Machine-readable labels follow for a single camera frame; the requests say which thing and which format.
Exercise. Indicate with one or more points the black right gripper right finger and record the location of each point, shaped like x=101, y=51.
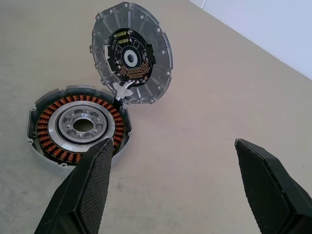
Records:
x=273, y=195

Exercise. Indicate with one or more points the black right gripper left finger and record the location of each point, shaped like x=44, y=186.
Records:
x=80, y=195

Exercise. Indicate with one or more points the motor stator base copper windings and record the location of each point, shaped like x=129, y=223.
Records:
x=56, y=126

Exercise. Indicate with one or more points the round silver metal object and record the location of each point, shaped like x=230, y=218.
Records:
x=151, y=31

